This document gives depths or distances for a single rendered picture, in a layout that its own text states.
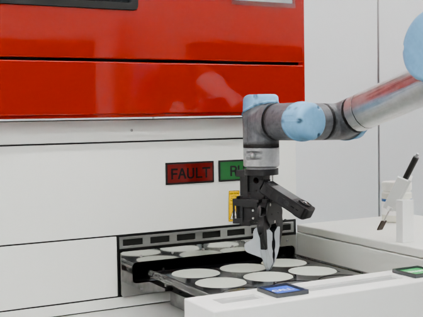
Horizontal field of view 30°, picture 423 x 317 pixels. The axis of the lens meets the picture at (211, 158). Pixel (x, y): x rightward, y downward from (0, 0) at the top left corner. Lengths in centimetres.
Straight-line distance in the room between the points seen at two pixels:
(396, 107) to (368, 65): 241
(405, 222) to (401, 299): 38
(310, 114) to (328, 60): 226
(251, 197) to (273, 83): 28
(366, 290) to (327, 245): 58
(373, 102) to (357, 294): 46
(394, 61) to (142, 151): 249
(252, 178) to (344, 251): 27
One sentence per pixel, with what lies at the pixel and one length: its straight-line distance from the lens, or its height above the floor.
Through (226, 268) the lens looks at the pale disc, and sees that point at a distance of 169.
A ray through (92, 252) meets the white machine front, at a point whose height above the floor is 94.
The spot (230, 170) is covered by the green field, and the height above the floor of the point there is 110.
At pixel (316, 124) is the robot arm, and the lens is 153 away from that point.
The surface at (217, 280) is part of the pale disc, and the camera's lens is 157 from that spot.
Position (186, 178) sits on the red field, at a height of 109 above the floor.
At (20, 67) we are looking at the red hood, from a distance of 155.
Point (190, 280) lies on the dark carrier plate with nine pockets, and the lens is 157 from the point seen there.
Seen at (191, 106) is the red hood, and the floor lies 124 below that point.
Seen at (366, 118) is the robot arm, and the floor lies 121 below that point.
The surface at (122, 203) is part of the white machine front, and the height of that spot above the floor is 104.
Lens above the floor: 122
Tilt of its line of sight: 3 degrees down
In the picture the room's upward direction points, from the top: 1 degrees counter-clockwise
